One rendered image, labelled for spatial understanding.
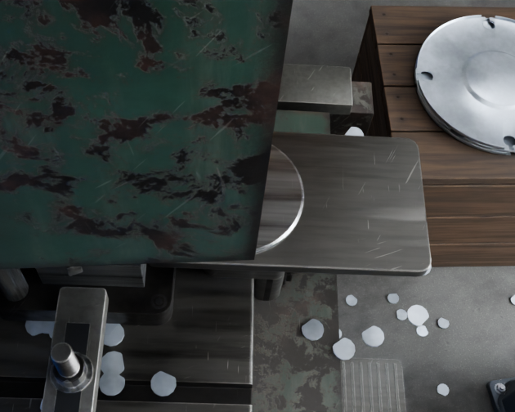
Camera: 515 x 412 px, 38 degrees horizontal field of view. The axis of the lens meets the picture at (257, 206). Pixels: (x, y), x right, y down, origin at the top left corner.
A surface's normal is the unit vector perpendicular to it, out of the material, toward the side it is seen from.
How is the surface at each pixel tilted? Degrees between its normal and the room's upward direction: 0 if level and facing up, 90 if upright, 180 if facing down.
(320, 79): 0
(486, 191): 90
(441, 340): 0
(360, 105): 0
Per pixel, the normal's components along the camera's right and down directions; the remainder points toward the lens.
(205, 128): -0.01, 0.87
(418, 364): 0.07, -0.48
